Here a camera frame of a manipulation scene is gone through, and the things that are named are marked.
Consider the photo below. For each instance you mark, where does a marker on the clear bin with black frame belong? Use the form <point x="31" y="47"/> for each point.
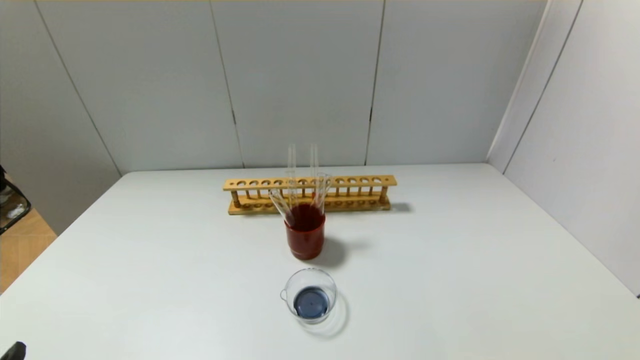
<point x="10" y="207"/>

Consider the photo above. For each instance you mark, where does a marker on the test tube with yellow pigment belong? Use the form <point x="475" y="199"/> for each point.
<point x="291" y="157"/>

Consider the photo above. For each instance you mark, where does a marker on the clear glass beaker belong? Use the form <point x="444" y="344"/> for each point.
<point x="310" y="302"/>

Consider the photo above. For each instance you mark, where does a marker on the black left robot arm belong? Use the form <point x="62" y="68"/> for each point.
<point x="15" y="352"/>

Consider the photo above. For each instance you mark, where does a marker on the test tube with blue pigment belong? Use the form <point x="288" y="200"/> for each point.
<point x="281" y="205"/>

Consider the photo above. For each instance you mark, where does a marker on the test tube with orange-red pigment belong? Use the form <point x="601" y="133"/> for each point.
<point x="295" y="200"/>

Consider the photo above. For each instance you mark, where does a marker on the wooden test tube rack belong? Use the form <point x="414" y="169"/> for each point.
<point x="350" y="181"/>

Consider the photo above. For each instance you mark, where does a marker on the test tube with red pigment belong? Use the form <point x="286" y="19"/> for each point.
<point x="314" y="162"/>

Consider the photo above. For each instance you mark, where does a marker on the red plastic cup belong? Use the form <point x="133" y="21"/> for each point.
<point x="305" y="240"/>

